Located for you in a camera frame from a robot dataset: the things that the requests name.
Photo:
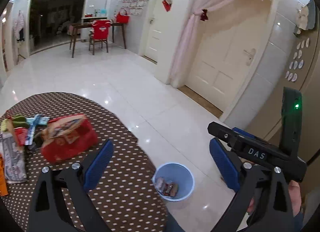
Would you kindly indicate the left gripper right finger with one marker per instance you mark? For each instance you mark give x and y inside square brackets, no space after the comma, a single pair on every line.
[273,208]

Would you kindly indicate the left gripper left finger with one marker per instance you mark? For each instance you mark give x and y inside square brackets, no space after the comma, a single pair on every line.
[48,210]

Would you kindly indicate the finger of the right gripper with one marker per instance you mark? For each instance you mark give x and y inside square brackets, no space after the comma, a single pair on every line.
[243,133]

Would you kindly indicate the light blue trash bin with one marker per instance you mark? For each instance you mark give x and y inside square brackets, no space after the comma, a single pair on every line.
[179,174]

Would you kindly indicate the trash wrappers in bin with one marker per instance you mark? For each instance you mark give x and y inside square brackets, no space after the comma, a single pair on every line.
[166,188]

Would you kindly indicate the person's right hand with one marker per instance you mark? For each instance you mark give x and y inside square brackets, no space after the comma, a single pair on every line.
[295,196]

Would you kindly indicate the grey printed packet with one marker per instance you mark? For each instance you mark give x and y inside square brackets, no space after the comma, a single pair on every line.
[13,156]

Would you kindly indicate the red snack bag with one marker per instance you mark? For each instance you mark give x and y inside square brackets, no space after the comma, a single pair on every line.
[66,137]

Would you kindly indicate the brown polka dot tablecloth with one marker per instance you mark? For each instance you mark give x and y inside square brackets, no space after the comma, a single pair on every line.
[125,196]

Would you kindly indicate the cream panel door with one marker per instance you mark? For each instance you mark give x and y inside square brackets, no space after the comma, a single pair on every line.
[225,48]

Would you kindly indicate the blue striped wrapper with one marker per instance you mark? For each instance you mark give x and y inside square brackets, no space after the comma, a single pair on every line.
[33,123]

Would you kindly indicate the person's jeans leg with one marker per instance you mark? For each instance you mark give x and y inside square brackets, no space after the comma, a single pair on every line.
[172,225]

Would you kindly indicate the green snack packet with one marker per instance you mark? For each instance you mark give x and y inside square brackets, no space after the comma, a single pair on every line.
[20,121]

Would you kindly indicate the white inner door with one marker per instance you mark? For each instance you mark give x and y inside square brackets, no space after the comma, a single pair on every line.
[157,21]

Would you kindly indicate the red handbag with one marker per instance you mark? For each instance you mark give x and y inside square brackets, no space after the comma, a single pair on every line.
[122,17]

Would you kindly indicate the chair with red cover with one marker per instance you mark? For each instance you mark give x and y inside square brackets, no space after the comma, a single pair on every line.
[99,33]

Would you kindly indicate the wooden dining table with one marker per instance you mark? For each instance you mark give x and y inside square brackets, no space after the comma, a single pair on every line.
[77,26]

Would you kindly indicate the coat stand with clothes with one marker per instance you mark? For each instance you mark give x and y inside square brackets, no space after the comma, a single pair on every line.
[19,32]

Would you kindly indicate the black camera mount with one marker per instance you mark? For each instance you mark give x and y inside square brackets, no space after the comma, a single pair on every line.
[291,121]

